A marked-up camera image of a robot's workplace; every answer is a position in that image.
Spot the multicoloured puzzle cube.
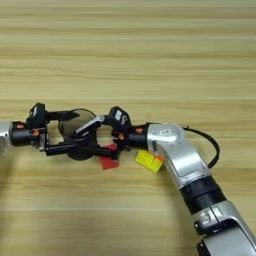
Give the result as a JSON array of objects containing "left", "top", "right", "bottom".
[{"left": 134, "top": 149, "right": 165, "bottom": 174}]

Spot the black and silver marker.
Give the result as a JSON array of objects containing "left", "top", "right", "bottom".
[{"left": 70, "top": 114, "right": 106, "bottom": 138}]

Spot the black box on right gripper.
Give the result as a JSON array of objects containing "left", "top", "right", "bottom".
[{"left": 107, "top": 105, "right": 133, "bottom": 133}]

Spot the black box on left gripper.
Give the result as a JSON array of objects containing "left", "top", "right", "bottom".
[{"left": 26, "top": 102, "right": 48, "bottom": 130}]

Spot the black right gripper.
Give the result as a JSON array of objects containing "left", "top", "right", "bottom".
[{"left": 96, "top": 115, "right": 150, "bottom": 160}]

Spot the black round pen cup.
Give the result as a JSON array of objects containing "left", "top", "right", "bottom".
[{"left": 58, "top": 108, "right": 101, "bottom": 162}]

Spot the red cube block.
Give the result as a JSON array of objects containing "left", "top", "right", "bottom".
[{"left": 98, "top": 143, "right": 120, "bottom": 171}]

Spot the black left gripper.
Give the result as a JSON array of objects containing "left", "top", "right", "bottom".
[{"left": 9, "top": 109, "right": 101, "bottom": 158}]

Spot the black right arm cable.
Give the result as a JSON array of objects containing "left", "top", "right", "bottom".
[{"left": 182, "top": 125, "right": 221, "bottom": 169}]

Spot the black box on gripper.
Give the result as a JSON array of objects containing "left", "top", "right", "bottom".
[
  {"left": 26, "top": 102, "right": 48, "bottom": 130},
  {"left": 107, "top": 105, "right": 133, "bottom": 133}
]

